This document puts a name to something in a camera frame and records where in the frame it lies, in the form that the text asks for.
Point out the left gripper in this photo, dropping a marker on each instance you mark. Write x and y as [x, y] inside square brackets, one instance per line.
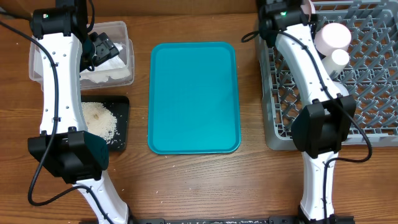
[106, 48]

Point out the white napkin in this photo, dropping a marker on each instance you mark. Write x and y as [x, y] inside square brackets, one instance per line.
[114, 72]

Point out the large white plate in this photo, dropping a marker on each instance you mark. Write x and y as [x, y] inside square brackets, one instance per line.
[307, 7]

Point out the pink bowl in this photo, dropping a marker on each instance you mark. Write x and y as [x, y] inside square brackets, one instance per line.
[331, 37]

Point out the white cup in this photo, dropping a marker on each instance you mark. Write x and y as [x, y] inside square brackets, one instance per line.
[336, 61]

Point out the grey-blue bowl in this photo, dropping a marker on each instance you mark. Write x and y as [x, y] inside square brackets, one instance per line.
[341, 88]

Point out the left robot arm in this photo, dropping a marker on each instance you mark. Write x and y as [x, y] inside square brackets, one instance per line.
[64, 146]

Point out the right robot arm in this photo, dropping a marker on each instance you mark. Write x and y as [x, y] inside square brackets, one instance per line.
[323, 123]

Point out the grey dishwasher rack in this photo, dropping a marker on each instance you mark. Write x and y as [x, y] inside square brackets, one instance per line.
[370, 76]

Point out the clear plastic bin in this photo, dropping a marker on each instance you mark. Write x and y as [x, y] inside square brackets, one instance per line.
[116, 31]

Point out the black plastic tray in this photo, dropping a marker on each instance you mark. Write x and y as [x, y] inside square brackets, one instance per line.
[119, 106]

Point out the pile of rice grains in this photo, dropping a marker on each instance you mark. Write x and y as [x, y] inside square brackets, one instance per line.
[99, 120]

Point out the teal serving tray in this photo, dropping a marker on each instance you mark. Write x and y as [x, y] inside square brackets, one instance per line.
[193, 99]

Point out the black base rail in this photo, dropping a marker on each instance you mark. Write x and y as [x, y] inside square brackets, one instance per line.
[270, 220]

